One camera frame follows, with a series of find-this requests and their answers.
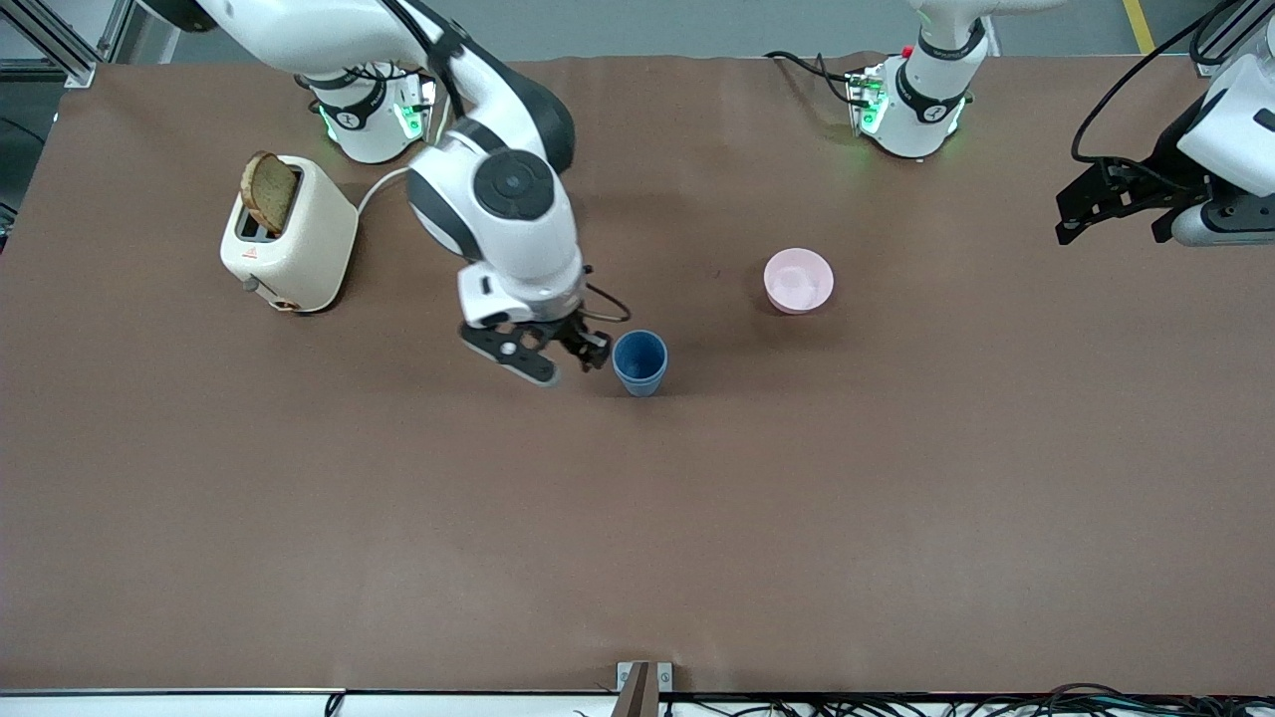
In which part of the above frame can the cream white toaster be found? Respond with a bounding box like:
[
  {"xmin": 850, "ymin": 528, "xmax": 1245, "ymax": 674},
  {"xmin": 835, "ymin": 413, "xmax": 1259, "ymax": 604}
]
[{"xmin": 219, "ymin": 154, "xmax": 360, "ymax": 315}]

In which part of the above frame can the pink bowl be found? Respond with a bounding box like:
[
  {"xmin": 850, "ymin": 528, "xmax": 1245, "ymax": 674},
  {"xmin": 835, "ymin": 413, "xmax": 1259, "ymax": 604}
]
[{"xmin": 763, "ymin": 247, "xmax": 836, "ymax": 316}]

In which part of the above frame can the brown bread slice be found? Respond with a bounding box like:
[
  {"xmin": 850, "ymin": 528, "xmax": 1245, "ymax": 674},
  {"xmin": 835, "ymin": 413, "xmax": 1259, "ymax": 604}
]
[{"xmin": 240, "ymin": 151, "xmax": 301, "ymax": 236}]

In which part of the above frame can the white toaster power cable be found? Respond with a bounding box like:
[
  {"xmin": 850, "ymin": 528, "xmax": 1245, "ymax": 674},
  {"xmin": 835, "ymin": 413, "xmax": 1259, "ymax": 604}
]
[{"xmin": 356, "ymin": 166, "xmax": 412, "ymax": 215}]

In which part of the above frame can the aluminium frame profile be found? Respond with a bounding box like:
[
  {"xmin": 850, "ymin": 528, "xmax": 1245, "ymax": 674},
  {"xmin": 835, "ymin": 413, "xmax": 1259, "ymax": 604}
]
[
  {"xmin": 0, "ymin": 0, "xmax": 136, "ymax": 89},
  {"xmin": 1192, "ymin": 0, "xmax": 1258, "ymax": 79}
]

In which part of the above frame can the black arm base cable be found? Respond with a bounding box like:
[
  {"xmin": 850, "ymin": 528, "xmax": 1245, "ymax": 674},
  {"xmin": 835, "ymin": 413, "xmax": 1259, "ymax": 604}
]
[{"xmin": 764, "ymin": 49, "xmax": 860, "ymax": 107}]

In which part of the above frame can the metal bracket with post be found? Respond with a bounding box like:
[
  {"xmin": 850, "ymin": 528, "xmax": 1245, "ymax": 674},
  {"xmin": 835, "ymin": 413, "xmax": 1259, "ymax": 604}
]
[{"xmin": 616, "ymin": 660, "xmax": 674, "ymax": 717}]

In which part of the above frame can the black cable bundle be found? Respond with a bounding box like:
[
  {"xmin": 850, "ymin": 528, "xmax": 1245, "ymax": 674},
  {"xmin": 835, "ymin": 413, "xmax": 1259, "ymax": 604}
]
[{"xmin": 573, "ymin": 681, "xmax": 1275, "ymax": 717}]

